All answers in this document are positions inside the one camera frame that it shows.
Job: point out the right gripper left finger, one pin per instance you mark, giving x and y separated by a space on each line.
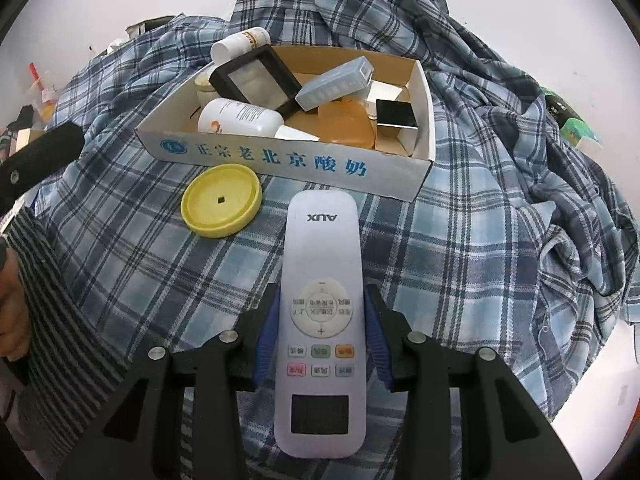
137 432

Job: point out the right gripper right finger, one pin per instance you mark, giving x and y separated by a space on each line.
504 434

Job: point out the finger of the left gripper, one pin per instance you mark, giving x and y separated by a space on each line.
40 159

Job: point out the white AUX remote control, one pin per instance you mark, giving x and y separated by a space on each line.
320 399

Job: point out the yellow round lid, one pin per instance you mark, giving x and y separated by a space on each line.
221 201

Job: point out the round cream tin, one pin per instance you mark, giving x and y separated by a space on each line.
205 92

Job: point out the white bottle orange label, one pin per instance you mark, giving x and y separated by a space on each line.
225 116

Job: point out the white pill bottle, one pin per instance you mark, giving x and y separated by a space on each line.
239 43

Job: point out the black square frame case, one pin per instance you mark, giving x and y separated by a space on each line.
260 78

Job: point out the orange soap bar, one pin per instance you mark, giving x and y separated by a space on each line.
346 123

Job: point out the small black mirrored cube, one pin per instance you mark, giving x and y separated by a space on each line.
396 119

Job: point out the translucent grey plastic box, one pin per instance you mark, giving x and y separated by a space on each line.
352 79

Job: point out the person left hand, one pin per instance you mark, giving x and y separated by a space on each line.
14 320

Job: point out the plastic drink cup red straw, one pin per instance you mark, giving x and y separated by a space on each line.
43 92

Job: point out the grey bag behind blanket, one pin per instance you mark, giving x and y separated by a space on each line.
140 28

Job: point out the blue plaid blanket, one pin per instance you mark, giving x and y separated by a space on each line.
516 241

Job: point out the cardboard yogurt box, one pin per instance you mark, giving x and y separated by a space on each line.
395 168

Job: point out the green tissue pack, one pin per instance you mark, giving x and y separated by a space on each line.
572 127

